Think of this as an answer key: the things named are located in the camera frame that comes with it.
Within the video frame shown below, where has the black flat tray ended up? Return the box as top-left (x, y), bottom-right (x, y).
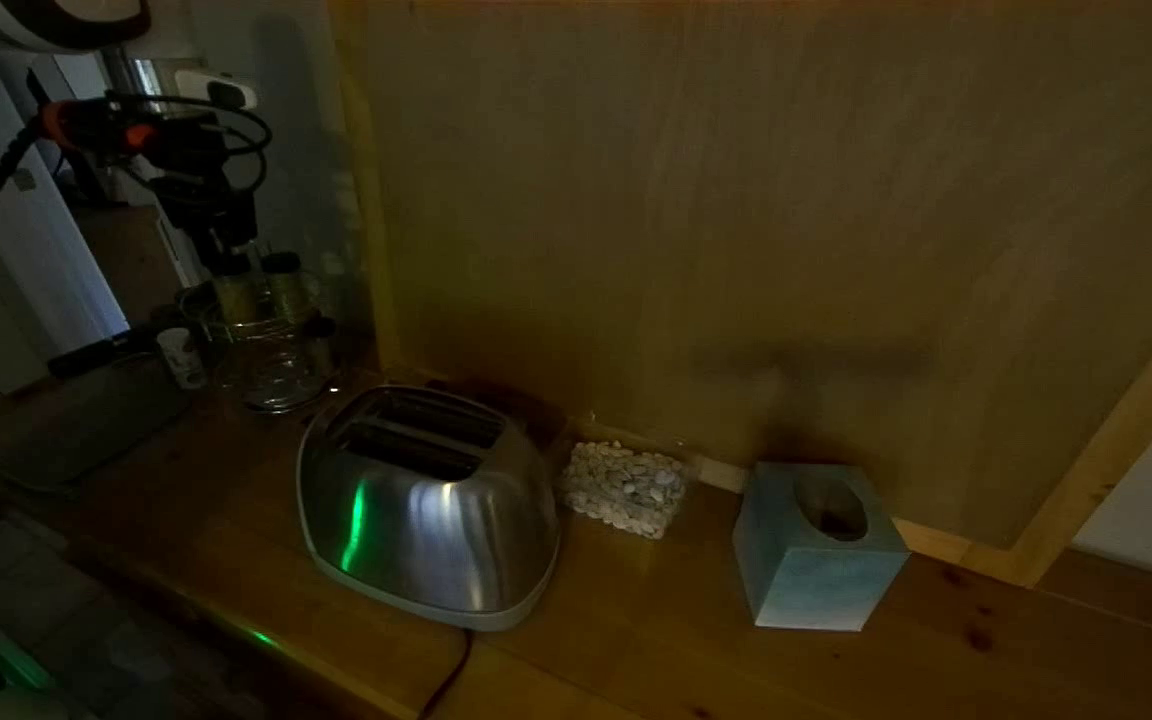
top-left (0, 354), bottom-right (202, 498)

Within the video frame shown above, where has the small white salt bottle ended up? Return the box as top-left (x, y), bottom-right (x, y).
top-left (151, 325), bottom-right (213, 398)

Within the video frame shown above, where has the large wooden board panel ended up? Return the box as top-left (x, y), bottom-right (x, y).
top-left (323, 0), bottom-right (1152, 592)

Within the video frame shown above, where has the black cable with orange tape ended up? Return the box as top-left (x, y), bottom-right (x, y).
top-left (0, 93), bottom-right (277, 232)

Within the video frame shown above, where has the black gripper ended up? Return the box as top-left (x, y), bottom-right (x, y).
top-left (149, 141), bottom-right (272, 279)

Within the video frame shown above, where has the stainless steel toaster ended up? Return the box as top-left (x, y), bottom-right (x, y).
top-left (293, 379), bottom-right (564, 638)

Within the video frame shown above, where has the black toaster power cable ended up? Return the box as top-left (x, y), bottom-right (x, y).
top-left (415, 627), bottom-right (474, 720)

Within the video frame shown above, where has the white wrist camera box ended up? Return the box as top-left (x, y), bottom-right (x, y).
top-left (166, 69), bottom-right (264, 112)

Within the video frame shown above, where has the dark-lidded spice jar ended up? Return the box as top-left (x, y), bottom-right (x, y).
top-left (267, 247), bottom-right (316, 330)

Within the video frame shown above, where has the blue cube tissue box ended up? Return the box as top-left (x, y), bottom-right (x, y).
top-left (727, 460), bottom-right (911, 638)

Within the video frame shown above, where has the brown container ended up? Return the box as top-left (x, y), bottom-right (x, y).
top-left (213, 285), bottom-right (272, 335)

